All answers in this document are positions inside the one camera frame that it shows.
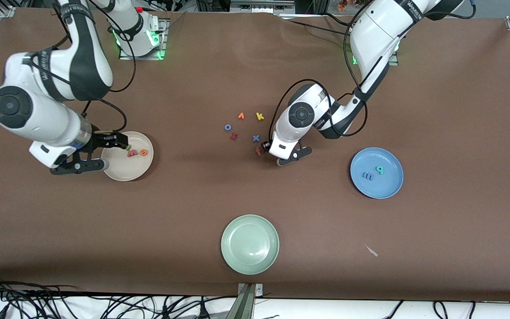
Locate beige plate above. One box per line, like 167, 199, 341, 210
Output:
100, 131, 155, 182

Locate pale green plate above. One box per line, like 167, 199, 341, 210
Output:
220, 214, 280, 276

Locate blue plate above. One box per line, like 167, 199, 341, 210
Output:
350, 147, 404, 199

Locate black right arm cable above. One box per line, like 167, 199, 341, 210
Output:
29, 0, 137, 133

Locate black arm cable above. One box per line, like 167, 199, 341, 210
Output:
270, 18, 369, 143
29, 0, 137, 133

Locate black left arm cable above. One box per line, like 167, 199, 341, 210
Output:
270, 18, 369, 143

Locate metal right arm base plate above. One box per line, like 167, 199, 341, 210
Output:
119, 18, 168, 61

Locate black cable to base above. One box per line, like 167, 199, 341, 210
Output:
281, 19, 354, 38

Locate grey metal equipment frame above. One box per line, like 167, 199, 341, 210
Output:
229, 0, 297, 14

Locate aluminium extrusion with bracket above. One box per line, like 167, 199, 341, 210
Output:
226, 283, 264, 319

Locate tangled black floor cables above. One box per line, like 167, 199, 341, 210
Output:
0, 274, 238, 319

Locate black floor cable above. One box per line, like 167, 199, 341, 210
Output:
431, 300, 449, 319
380, 300, 405, 319

